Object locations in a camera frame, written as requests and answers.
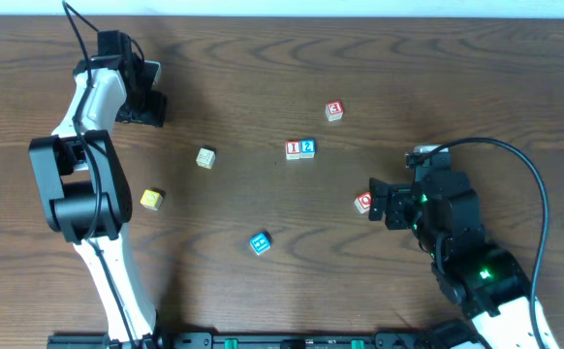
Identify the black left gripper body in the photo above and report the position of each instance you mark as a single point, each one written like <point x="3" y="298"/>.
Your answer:
<point x="145" y="111"/>

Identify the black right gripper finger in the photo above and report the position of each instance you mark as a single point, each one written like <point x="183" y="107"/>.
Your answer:
<point x="399" y="204"/>
<point x="379" y="193"/>

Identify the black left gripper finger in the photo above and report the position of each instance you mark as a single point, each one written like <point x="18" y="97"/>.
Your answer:
<point x="155" y="108"/>
<point x="126" y="115"/>

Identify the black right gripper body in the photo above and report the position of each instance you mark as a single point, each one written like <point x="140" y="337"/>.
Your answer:
<point x="393" y="207"/>

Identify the blue number 2 block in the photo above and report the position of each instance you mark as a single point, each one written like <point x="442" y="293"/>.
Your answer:
<point x="307" y="148"/>

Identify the red letter I block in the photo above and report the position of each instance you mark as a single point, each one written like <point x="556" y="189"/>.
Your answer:
<point x="292" y="150"/>

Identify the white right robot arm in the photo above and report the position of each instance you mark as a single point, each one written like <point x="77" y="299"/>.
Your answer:
<point x="485" y="281"/>

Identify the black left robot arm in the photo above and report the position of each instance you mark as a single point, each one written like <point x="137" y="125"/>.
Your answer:
<point x="85" y="194"/>

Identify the red letter Q block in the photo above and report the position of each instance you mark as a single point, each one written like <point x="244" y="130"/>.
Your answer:
<point x="363" y="202"/>

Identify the cream wooden block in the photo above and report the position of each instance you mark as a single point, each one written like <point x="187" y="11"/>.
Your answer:
<point x="206" y="158"/>

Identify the yellow pineapple block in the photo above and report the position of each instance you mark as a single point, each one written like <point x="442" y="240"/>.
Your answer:
<point x="151" y="199"/>

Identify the red letter E block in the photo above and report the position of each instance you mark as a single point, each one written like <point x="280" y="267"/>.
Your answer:
<point x="334" y="111"/>

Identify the blue letter H block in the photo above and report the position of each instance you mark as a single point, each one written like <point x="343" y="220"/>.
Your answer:
<point x="260" y="243"/>

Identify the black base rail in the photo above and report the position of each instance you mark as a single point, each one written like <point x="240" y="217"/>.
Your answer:
<point x="386" y="340"/>

